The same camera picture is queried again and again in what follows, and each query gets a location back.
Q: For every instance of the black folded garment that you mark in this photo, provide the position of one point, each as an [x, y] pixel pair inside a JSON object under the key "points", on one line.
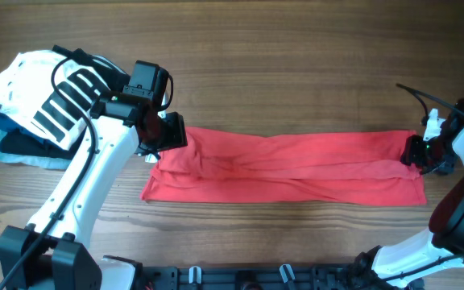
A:
{"points": [[26, 145]]}

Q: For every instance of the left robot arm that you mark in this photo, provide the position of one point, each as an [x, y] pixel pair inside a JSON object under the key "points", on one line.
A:
{"points": [[51, 251]]}

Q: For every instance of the dark blue folded garment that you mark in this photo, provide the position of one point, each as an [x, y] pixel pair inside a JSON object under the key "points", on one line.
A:
{"points": [[9, 125]]}

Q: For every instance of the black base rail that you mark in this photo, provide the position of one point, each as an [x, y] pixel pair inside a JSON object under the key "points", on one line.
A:
{"points": [[286, 276]]}

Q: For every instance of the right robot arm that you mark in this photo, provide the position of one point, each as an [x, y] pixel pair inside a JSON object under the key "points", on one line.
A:
{"points": [[437, 248]]}

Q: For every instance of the red printed t-shirt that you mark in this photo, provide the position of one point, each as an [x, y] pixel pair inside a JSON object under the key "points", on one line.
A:
{"points": [[361, 168]]}

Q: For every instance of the white folded shirt black letters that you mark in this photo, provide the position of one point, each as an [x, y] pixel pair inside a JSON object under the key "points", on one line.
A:
{"points": [[46, 99]]}

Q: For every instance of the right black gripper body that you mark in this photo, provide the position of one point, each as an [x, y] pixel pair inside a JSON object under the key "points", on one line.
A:
{"points": [[411, 151]]}

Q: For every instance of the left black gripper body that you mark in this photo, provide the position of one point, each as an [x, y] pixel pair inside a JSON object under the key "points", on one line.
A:
{"points": [[174, 131]]}

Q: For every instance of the light blue folded garment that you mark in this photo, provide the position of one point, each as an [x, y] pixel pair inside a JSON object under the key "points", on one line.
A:
{"points": [[18, 159]]}

